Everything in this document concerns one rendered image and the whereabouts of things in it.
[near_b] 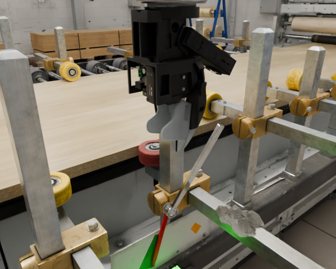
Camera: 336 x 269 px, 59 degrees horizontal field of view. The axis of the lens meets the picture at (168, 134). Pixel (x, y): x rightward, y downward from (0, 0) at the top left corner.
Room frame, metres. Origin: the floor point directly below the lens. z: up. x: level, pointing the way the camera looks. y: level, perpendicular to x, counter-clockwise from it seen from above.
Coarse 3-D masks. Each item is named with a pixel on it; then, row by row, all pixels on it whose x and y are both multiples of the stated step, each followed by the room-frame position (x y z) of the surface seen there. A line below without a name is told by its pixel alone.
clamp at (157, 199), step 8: (184, 176) 0.55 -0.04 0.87; (208, 176) 0.55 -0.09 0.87; (192, 184) 0.52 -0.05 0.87; (200, 184) 0.53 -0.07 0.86; (208, 184) 0.54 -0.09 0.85; (152, 192) 0.49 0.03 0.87; (160, 192) 0.49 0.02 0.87; (168, 192) 0.49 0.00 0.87; (176, 192) 0.49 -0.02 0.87; (208, 192) 0.54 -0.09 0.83; (152, 200) 0.49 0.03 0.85; (160, 200) 0.47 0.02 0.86; (168, 200) 0.48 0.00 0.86; (184, 200) 0.50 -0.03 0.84; (152, 208) 0.49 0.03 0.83; (160, 208) 0.47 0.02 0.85; (184, 208) 0.50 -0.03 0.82
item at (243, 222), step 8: (224, 208) 0.44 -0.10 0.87; (232, 208) 0.43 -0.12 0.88; (224, 216) 0.42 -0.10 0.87; (232, 216) 0.42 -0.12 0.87; (240, 216) 0.41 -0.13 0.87; (248, 216) 0.42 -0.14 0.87; (256, 216) 0.42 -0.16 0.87; (232, 224) 0.40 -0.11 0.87; (240, 224) 0.40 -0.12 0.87; (248, 224) 0.39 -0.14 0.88; (256, 224) 0.40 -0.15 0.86; (240, 232) 0.39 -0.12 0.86; (248, 232) 0.38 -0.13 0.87
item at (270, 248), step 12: (156, 168) 0.60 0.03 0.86; (192, 192) 0.50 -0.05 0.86; (204, 192) 0.50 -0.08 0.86; (192, 204) 0.50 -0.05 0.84; (204, 204) 0.47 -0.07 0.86; (216, 204) 0.46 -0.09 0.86; (216, 216) 0.44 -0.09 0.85; (228, 228) 0.42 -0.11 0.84; (240, 240) 0.40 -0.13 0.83; (252, 240) 0.38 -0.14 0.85; (264, 240) 0.37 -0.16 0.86; (276, 240) 0.37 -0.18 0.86; (264, 252) 0.36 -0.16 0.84; (276, 252) 0.34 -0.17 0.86; (288, 252) 0.34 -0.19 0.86; (276, 264) 0.34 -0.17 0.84; (288, 264) 0.33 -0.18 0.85; (300, 264) 0.32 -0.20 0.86; (312, 264) 0.32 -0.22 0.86
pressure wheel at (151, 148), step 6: (144, 144) 0.64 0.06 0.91; (150, 144) 0.64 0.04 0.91; (156, 144) 0.63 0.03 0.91; (144, 150) 0.60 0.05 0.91; (150, 150) 0.61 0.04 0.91; (156, 150) 0.61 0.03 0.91; (144, 156) 0.59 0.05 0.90; (150, 156) 0.59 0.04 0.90; (156, 156) 0.59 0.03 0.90; (144, 162) 0.59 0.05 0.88; (150, 162) 0.59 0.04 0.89; (156, 162) 0.59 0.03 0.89; (156, 180) 0.62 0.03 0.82
